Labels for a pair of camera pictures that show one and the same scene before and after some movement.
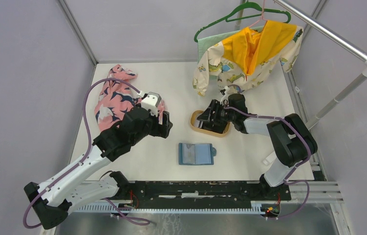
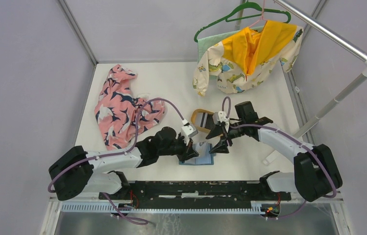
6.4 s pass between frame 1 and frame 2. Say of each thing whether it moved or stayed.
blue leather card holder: stayed
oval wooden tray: stayed
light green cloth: stayed
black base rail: stayed
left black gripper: moved
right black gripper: moved
